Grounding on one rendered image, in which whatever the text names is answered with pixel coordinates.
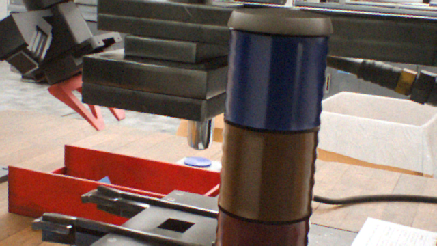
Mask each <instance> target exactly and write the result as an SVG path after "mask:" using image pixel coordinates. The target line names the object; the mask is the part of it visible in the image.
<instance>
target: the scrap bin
mask: <svg viewBox="0 0 437 246"><path fill-rule="evenodd" d="M106 176H108V178H109V180H110V182H111V184H107V183H103V182H98V181H99V180H101V179H102V178H104V177H106ZM220 181H221V177H220V171H216V170H212V169H206V168H198V167H191V166H187V165H180V164H176V163H170V162H166V161H159V160H155V159H148V158H144V157H140V156H133V155H129V154H118V153H115V152H108V151H104V150H97V149H93V148H86V147H82V146H75V145H71V144H65V145H64V166H62V167H59V168H57V169H54V170H53V171H50V172H43V171H40V170H36V169H29V168H26V167H20V166H16V165H8V211H9V212H11V213H16V214H20V215H24V216H28V217H34V218H37V219H38V218H40V217H42V216H43V214H44V213H57V214H61V215H67V216H71V217H78V218H83V219H91V220H95V221H101V222H104V223H109V224H113V225H116V226H121V225H122V224H124V223H126V222H127V221H128V220H130V219H129V218H125V217H121V216H117V215H114V214H111V213H106V212H104V211H101V210H98V209H97V204H95V203H91V202H89V203H82V199H81V196H83V195H85V194H86V193H89V192H90V191H92V190H95V189H97V188H98V186H99V185H104V186H106V187H111V188H113V189H116V190H118V191H125V192H129V193H135V194H139V195H145V196H148V197H154V198H158V199H162V198H163V197H164V196H166V195H168V194H170V193H171V192H172V191H173V190H178V191H185V192H189V193H194V194H198V195H205V196H208V197H216V196H217V195H218V194H220V191H219V184H220Z"/></svg>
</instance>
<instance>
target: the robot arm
mask: <svg viewBox="0 0 437 246"><path fill-rule="evenodd" d="M21 1H22V2H23V5H24V7H25V9H26V12H21V13H15V14H10V15H9V16H7V17H5V18H4V19H2V20H0V61H2V62H3V61H6V62H7V63H9V64H11V65H12V66H13V67H14V68H15V69H17V71H19V72H21V73H23V74H24V73H27V72H29V71H30V70H32V69H34V68H35V67H39V68H36V69H35V70H33V71H32V72H30V73H31V75H32V77H33V79H34V81H35V82H38V81H42V80H45V79H47V80H48V82H49V84H50V85H52V86H50V87H49V88H48V89H47V90H48V92H49V94H51V95H52V96H54V97H55V98H58V99H59V100H60V101H61V102H63V103H65V104H66V105H67V106H68V107H69V108H71V109H73V110H74V111H75V112H77V113H78V114H79V115H80V116H81V117H82V118H84V119H86V120H87V121H88V122H89V123H90V124H91V125H92V126H93V127H94V128H95V129H96V130H97V131H101V130H102V129H104V128H105V125H104V120H103V118H102V114H101V111H100V107H99V106H97V105H89V104H88V106H89V108H90V109H91V112H92V114H91V113H90V112H89V111H88V110H87V108H86V107H85V106H84V105H83V104H82V103H81V101H80V100H78V99H77V98H76V97H75V95H74V94H73V93H72V92H71V91H73V90H77V91H78V92H80V94H81V95H82V63H83V56H84V55H90V54H94V53H101V52H106V51H112V50H113V48H112V45H114V44H118V43H121V42H122V39H121V37H120V35H119V33H117V32H111V33H106V34H103V35H99V36H94V37H93V36H92V34H91V32H90V30H89V28H88V26H87V24H86V22H85V20H84V18H83V16H82V14H81V13H80V11H79V9H78V7H77V5H76V3H74V0H21ZM107 108H108V109H109V111H110V112H111V113H112V114H113V115H114V116H115V118H116V119H117V120H123V119H124V118H125V112H124V110H123V109H115V108H110V107H107ZM7 181H8V167H7V166H3V165H0V184H2V183H5V182H7Z"/></svg>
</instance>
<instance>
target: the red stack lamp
mask: <svg viewBox="0 0 437 246"><path fill-rule="evenodd" d="M312 214H313V211H312V212H311V213H310V214H309V215H307V216H306V217H303V218H300V219H295V220H291V221H260V220H255V219H249V218H245V217H241V216H238V215H235V214H233V213H230V212H228V211H226V210H225V209H224V208H223V207H222V206H221V205H220V204H219V203H218V214H217V216H216V218H217V222H218V223H217V226H216V240H215V246H307V245H308V244H309V240H310V236H309V231H310V229H311V216H312Z"/></svg>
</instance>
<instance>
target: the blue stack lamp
mask: <svg viewBox="0 0 437 246"><path fill-rule="evenodd" d="M229 32H230V38H229V42H228V46H229V53H228V56H227V62H228V68H227V71H226V75H227V82H226V85H225V90H226V96H225V99H224V103H225V110H224V113H223V117H224V118H225V119H226V120H230V121H232V122H235V123H238V124H241V125H245V126H251V127H255V128H264V129H270V130H281V131H297V130H305V129H310V128H315V127H317V126H319V125H320V124H321V123H322V121H321V117H320V116H321V113H322V110H323V106H322V100H323V97H324V84H325V82H326V75H325V71H326V68H327V65H328V64H327V60H326V57H327V55H328V52H329V47H328V41H329V39H330V34H328V35H323V36H297V35H284V34H275V33H261V32H259V33H255V32H250V31H242V30H238V29H233V28H229Z"/></svg>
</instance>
